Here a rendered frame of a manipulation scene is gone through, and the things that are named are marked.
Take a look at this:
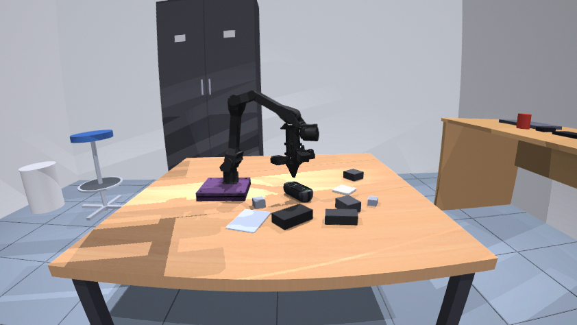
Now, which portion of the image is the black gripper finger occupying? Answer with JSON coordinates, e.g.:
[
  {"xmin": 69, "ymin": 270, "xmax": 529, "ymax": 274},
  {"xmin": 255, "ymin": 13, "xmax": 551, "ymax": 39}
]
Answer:
[
  {"xmin": 285, "ymin": 162, "xmax": 296, "ymax": 178},
  {"xmin": 294, "ymin": 160, "xmax": 302, "ymax": 176}
]

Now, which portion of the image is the white flat rectangular sheet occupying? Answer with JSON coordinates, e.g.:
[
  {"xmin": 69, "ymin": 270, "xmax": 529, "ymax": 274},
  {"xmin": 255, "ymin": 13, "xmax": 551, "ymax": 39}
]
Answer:
[{"xmin": 225, "ymin": 209, "xmax": 271, "ymax": 233}]

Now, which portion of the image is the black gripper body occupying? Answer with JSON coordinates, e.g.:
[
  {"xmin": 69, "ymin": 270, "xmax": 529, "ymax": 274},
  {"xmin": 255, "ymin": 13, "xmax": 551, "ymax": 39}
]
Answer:
[{"xmin": 270, "ymin": 141, "xmax": 302, "ymax": 165}]

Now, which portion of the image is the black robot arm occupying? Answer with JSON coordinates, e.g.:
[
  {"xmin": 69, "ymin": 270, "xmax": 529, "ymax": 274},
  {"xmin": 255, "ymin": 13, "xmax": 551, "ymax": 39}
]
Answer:
[{"xmin": 219, "ymin": 91, "xmax": 319, "ymax": 184}]

